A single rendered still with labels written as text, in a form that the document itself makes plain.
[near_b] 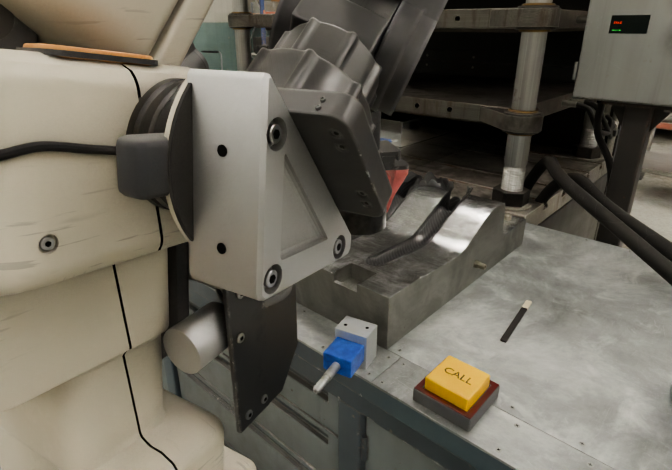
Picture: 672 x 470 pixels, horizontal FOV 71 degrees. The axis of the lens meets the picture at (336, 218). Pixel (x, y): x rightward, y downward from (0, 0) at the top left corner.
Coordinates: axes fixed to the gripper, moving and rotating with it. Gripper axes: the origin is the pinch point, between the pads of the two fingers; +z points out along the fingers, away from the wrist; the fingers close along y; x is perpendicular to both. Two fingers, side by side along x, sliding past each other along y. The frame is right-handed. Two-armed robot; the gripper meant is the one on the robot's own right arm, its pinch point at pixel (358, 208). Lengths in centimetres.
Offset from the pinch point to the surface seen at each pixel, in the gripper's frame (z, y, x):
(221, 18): -25, 26, -807
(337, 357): 15.6, 6.0, 13.1
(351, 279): 13.6, 0.3, -2.9
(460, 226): 9.4, -21.8, -10.1
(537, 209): 23, -62, -44
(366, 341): 14.9, 1.7, 11.6
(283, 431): 52, 12, -11
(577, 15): -26, -87, -75
